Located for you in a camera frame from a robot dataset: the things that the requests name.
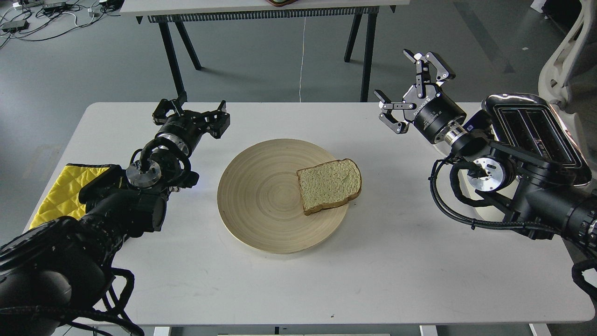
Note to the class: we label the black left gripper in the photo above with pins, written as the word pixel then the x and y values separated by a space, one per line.
pixel 185 128

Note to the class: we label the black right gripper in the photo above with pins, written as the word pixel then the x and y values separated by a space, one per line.
pixel 433 114

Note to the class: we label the slice of bread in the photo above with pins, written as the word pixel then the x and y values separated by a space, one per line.
pixel 329 185

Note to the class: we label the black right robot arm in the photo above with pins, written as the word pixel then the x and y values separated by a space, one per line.
pixel 511 166

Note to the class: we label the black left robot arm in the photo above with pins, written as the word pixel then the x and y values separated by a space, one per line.
pixel 62 270

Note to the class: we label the cream chrome toaster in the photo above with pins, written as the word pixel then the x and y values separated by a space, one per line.
pixel 528 121

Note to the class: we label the round wooden plate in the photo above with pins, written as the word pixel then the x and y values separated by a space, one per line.
pixel 259 197

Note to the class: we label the background table with black legs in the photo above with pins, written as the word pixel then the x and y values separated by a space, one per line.
pixel 178 12

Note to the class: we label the yellow quilted cloth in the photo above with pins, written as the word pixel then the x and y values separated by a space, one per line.
pixel 63 196

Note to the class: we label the white office chair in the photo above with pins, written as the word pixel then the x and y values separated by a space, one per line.
pixel 568 78

